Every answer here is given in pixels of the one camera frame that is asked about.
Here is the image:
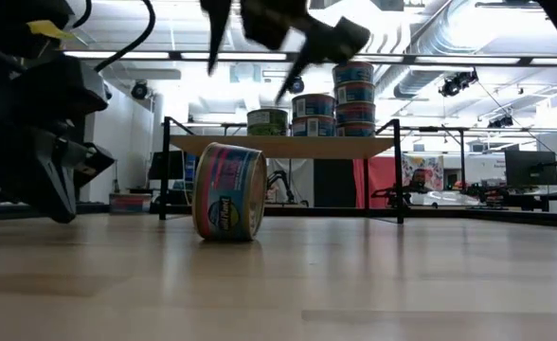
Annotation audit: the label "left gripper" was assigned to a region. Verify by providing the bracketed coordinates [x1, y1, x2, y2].
[0, 0, 117, 224]

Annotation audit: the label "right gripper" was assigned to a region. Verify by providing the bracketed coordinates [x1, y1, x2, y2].
[199, 0, 372, 104]

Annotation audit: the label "green label seafood can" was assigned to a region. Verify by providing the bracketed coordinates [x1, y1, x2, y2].
[246, 108, 290, 137]

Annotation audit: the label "wooden shelf black legs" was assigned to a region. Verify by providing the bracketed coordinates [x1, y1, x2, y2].
[157, 116, 405, 225]

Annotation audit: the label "round black ceiling spotlight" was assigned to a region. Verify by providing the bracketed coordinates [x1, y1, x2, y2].
[131, 80, 150, 101]
[287, 75, 306, 96]

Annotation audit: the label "black computer monitor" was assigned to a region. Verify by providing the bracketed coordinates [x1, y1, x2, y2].
[504, 150, 557, 187]
[147, 150, 186, 182]

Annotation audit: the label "white cloth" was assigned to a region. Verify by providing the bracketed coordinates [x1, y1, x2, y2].
[267, 158, 315, 190]

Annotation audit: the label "black panel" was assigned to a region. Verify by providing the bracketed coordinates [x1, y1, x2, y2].
[313, 158, 355, 208]

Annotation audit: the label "red curtain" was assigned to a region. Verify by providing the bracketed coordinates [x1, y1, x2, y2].
[352, 157, 403, 209]

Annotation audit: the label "black ceiling spotlight cluster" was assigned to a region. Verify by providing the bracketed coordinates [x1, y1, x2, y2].
[486, 113, 515, 130]
[438, 68, 480, 99]

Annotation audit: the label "colourful poster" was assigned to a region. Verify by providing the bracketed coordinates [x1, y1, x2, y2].
[403, 152, 445, 191]

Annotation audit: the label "person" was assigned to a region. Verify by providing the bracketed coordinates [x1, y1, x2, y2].
[409, 168, 434, 191]

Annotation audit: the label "cluttered background desk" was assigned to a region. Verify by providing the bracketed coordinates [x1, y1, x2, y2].
[443, 187, 557, 213]

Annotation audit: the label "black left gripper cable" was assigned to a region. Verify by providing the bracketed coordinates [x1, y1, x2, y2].
[93, 0, 157, 73]

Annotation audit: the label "yellow cable label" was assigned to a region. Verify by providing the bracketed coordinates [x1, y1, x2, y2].
[26, 18, 77, 42]

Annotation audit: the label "silver ventilation duct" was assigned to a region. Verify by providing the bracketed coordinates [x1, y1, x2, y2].
[361, 0, 486, 113]

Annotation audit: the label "long ceiling light rail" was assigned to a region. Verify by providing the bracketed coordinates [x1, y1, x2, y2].
[77, 49, 557, 68]

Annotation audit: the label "background black rig frame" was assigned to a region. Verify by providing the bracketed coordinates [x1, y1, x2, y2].
[183, 121, 557, 193]

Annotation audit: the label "black table frame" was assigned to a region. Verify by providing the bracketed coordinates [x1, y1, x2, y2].
[77, 202, 557, 230]

